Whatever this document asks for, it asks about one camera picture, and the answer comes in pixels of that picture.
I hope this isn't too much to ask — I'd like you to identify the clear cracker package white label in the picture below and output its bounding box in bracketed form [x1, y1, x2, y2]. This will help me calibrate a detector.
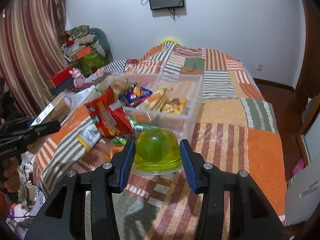
[27, 90, 75, 153]

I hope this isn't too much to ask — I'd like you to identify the green jelly cup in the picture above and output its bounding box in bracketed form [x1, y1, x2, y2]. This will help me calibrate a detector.
[132, 128, 182, 176]

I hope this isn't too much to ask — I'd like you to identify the green pea snack bag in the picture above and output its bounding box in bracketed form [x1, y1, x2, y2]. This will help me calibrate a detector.
[111, 117, 159, 145]

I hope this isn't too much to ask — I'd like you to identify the red snack bag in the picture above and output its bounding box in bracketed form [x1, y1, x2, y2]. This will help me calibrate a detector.
[85, 86, 133, 137]

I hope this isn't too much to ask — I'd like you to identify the clear bag green label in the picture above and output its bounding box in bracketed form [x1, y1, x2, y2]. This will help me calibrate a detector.
[96, 77, 134, 96]

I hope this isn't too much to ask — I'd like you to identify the orange fried snack bag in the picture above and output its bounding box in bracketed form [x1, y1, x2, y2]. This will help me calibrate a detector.
[137, 87, 174, 111]

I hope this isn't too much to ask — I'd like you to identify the left hand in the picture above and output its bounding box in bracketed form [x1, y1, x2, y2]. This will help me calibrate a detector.
[3, 157, 21, 193]

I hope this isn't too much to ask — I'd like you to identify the yellow noodle snack pack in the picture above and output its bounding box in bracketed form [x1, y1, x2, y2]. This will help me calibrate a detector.
[77, 124, 102, 151]

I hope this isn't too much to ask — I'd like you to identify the white cloth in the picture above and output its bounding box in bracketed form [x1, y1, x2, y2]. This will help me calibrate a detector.
[71, 85, 95, 107]

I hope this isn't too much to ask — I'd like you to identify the red box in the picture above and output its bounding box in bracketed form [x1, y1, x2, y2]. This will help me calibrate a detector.
[47, 66, 73, 88]

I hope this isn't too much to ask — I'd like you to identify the pink plush toy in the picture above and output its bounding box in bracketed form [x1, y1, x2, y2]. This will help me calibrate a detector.
[69, 68, 85, 88]

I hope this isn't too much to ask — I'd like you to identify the white wardrobe sliding door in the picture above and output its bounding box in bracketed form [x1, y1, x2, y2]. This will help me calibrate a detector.
[285, 125, 319, 226]

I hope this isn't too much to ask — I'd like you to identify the patchwork striped bedspread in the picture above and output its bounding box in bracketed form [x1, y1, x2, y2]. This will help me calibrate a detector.
[34, 42, 288, 240]

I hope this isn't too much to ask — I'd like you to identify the striped brown curtain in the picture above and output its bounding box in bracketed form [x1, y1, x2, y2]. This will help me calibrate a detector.
[1, 0, 67, 115]

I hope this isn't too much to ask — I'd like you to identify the blue snack packet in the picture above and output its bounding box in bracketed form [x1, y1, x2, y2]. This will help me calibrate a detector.
[124, 85, 153, 107]

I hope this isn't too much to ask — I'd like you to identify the pile of clothes and boxes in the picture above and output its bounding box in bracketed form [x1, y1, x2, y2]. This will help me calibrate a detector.
[60, 25, 111, 76]

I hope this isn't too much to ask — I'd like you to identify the checkered patchwork quilt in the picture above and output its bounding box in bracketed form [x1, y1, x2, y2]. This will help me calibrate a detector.
[92, 59, 139, 79]

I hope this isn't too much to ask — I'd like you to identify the clear plastic storage bin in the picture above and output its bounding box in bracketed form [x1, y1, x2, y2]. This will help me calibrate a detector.
[97, 74, 203, 141]

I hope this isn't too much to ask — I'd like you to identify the wall power socket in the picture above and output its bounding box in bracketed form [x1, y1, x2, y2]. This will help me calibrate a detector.
[257, 64, 263, 71]

